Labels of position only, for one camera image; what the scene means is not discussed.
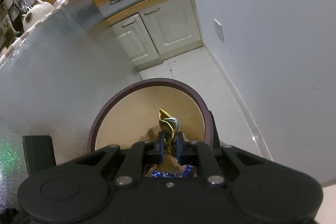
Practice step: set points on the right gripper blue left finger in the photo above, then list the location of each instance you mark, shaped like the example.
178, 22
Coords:
159, 148

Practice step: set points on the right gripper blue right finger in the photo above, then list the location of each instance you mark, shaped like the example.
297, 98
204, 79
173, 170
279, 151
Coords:
180, 147

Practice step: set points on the gold foil wrapper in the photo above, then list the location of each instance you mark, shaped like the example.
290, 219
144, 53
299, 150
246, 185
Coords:
170, 127

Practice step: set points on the brown rim trash bin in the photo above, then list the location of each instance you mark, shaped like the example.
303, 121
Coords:
132, 114

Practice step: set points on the cream cabinet left door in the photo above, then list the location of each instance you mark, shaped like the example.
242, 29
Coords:
135, 40

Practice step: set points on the cream cabinet door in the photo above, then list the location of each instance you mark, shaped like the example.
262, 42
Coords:
135, 40
171, 25

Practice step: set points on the cream cabinet right door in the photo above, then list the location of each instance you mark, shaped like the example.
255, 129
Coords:
171, 25

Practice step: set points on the silver foil table skirt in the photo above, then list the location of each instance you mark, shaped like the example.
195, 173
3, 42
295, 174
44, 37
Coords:
55, 82

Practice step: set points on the cream cat shaped pot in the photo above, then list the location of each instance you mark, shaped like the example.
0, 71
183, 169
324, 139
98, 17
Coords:
38, 11

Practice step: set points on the white wall socket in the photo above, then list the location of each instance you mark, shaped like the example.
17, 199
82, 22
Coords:
219, 30

